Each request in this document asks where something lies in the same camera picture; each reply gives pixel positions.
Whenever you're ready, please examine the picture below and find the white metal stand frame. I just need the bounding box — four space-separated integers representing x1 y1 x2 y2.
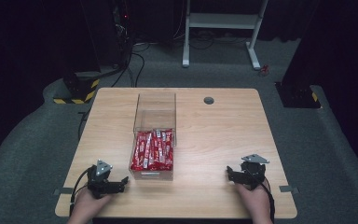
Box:
181 0 269 71

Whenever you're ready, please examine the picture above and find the tall clear plastic box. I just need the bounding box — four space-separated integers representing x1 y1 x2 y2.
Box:
132 91 178 147

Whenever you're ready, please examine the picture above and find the pile of red snack packets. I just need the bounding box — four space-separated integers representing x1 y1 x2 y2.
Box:
130 128 174 172

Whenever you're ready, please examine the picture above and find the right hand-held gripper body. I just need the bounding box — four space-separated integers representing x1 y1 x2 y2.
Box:
234 153 270 191

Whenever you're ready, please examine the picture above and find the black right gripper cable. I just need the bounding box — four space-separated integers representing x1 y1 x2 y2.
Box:
260 179 276 222

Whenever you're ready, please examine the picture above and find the black floor cable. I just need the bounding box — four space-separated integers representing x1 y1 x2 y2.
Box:
111 50 146 89

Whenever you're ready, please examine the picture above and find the person's left hand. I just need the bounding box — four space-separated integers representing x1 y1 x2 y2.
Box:
67 187 114 224

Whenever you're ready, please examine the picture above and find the black yellow striped stand base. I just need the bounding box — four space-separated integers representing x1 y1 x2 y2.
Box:
52 72 102 105

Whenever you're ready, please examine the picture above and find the low clear plastic box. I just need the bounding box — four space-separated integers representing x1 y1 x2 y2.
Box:
128 128 175 182

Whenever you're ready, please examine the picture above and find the grey table edge bracket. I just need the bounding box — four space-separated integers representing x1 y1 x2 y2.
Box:
278 185 300 194
52 187 75 197

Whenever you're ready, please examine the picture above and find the small red floor object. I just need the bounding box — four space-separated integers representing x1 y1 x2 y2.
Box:
258 63 270 77

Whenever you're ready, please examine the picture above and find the dark equipment rack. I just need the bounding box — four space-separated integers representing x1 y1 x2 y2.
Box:
111 0 135 64

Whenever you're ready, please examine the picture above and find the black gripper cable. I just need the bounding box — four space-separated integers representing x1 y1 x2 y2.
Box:
69 167 93 217
260 179 276 222

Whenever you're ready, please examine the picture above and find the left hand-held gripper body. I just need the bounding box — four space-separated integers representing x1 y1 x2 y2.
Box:
86 159 123 200

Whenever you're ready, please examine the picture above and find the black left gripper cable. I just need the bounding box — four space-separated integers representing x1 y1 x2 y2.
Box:
69 167 93 217

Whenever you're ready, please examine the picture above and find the black cable beside table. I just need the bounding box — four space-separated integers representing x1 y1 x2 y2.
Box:
76 106 91 142

